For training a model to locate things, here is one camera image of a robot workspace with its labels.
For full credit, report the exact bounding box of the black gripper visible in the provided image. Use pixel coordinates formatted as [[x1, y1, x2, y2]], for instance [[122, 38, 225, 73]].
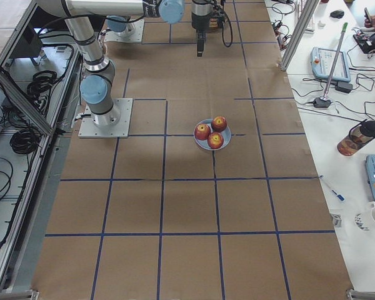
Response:
[[191, 0, 213, 57]]

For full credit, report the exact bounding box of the red apple on plate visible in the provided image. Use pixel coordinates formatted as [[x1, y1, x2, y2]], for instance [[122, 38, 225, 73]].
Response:
[[207, 132, 224, 149], [211, 116, 228, 133], [194, 123, 211, 141]]

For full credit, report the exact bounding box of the light blue plate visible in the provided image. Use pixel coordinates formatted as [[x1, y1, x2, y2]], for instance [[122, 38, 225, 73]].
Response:
[[194, 119, 231, 151]]

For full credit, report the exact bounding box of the person hand holding phone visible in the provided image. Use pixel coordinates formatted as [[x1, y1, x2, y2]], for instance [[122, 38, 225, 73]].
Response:
[[364, 15, 375, 28]]

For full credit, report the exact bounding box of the grey metal rod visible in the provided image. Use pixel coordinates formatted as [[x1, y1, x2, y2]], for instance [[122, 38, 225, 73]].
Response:
[[320, 22, 348, 104]]

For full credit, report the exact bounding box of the black computer mouse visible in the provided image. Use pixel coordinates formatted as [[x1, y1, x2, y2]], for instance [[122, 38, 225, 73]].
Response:
[[329, 9, 345, 19]]

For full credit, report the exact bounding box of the brown paper table cover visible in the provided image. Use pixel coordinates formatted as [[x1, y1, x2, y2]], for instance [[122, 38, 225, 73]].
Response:
[[32, 1, 351, 299]]

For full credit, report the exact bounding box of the brown glass bottle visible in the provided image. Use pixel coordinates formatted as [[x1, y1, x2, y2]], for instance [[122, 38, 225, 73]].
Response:
[[337, 120, 375, 156]]

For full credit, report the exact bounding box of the blue white pen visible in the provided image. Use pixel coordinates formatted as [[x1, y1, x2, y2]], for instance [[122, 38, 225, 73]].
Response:
[[319, 175, 345, 201]]

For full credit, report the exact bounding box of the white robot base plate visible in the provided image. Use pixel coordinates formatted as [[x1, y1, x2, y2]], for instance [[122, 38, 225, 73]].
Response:
[[104, 19, 144, 43]]

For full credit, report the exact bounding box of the aluminium frame post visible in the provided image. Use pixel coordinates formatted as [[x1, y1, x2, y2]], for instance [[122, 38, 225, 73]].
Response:
[[279, 0, 318, 71]]

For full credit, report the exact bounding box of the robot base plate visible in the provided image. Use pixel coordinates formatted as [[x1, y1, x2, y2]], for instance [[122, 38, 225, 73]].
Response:
[[78, 98, 133, 138]]

